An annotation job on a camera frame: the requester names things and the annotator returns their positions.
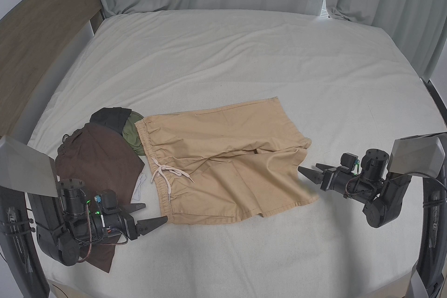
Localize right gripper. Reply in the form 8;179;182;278
298;163;355;192

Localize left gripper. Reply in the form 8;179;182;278
91;202;169;241

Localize beige shorts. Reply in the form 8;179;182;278
134;96;319;225

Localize bed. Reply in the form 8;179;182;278
0;0;447;298

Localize white garment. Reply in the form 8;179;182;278
130;170;147;203

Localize brown shorts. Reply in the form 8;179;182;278
55;123;146;273

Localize green garment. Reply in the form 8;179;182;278
122;112;145;156

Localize black garment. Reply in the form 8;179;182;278
90;107;132;132

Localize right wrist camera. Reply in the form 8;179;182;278
340;152;360;170

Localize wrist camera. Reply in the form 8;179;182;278
98;190;118;217
340;152;360;170

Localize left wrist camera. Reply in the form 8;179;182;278
98;190;118;217

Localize black cable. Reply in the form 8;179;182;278
48;281;83;298

